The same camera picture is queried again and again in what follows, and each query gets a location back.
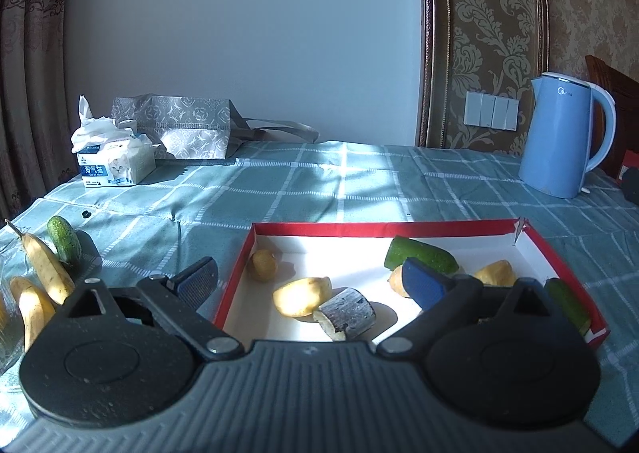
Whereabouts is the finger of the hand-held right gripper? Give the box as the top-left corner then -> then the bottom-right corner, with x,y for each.
621,172 -> 639,207

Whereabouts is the green cucumber piece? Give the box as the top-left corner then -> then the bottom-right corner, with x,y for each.
384,236 -> 459,277
544,278 -> 592,337

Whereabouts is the blue electric kettle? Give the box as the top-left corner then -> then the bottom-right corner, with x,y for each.
518,72 -> 617,199

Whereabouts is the grey-skinned cut fruit piece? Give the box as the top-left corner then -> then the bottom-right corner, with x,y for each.
314,287 -> 377,340

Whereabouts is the yellow banana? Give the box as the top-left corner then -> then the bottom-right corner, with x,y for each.
5,220 -> 76,305
10,277 -> 56,354

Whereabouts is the whole small green cucumber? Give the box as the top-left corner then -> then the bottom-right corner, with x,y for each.
47,216 -> 82,265

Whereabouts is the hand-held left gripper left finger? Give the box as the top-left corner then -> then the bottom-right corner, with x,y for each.
65,257 -> 246,362

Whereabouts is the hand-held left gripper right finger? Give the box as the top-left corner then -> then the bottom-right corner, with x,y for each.
374,257 -> 562,360

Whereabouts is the patterned brown curtain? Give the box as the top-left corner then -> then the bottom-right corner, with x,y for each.
0,0 -> 75,220

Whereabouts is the silver patterned gift bag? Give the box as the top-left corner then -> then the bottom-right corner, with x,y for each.
110,95 -> 320,160

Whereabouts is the wooden bed headboard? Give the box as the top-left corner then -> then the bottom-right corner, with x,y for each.
585,54 -> 639,179

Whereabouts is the white wall light switch panel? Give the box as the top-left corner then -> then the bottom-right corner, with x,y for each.
464,91 -> 520,131

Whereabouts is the red box lid white inside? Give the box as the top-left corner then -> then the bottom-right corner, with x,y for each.
214,220 -> 611,350

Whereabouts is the teal checked tablecloth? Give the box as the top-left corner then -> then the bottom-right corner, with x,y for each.
0,140 -> 639,434

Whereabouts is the red cardboard box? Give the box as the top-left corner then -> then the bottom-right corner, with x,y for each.
620,150 -> 639,182

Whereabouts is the small yellow-brown round fruit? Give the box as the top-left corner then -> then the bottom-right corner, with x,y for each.
251,249 -> 279,283

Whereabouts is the white tissue pack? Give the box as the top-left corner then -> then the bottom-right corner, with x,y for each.
70,95 -> 157,188

